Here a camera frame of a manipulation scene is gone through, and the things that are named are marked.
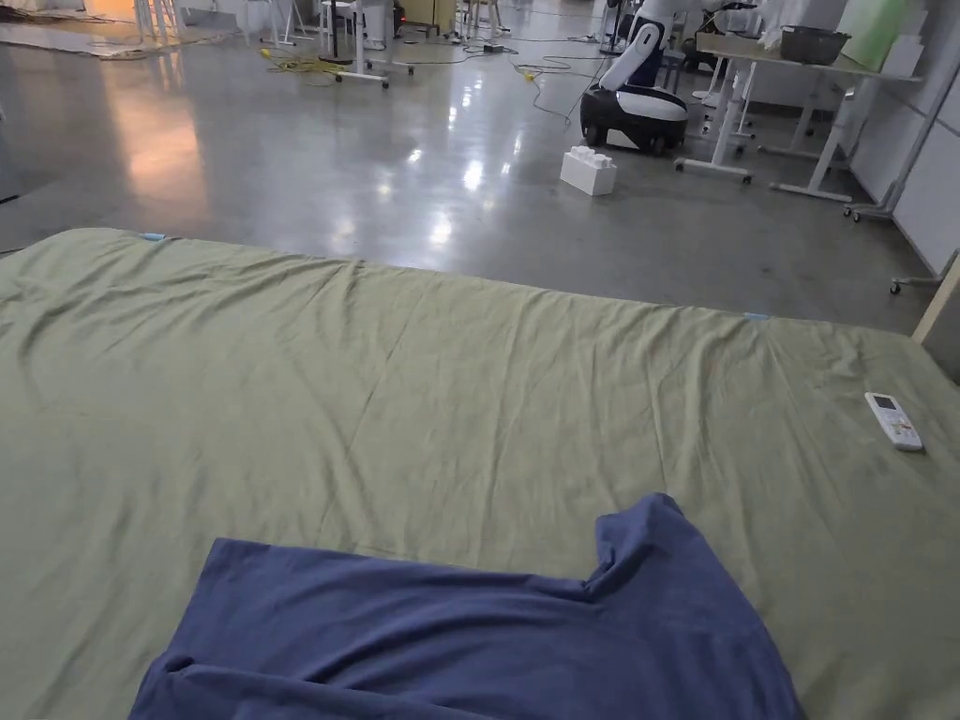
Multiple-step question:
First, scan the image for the bed with pale green sheet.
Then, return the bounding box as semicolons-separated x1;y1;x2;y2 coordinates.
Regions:
0;228;960;720

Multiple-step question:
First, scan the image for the white block-shaped box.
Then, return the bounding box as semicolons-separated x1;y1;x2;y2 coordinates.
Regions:
560;146;619;198

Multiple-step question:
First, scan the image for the dark blue shirt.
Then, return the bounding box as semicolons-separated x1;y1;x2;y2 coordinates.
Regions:
127;492;807;720

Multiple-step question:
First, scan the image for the white and blue wheeled robot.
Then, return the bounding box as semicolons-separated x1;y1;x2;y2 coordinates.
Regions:
579;0;758;158

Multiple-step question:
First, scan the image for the white table on castors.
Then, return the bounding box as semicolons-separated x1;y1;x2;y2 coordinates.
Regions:
258;0;416;90

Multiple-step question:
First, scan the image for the white remote control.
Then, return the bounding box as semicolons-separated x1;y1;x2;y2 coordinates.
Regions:
864;391;926;454

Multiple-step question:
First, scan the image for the white desk with grey basket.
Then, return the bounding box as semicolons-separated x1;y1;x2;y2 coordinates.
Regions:
672;24;925;203

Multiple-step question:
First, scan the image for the yellow cable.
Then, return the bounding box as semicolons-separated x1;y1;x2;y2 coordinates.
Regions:
258;48;353;87

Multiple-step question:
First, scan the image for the wooden post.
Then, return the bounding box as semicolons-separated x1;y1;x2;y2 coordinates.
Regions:
911;250;960;346

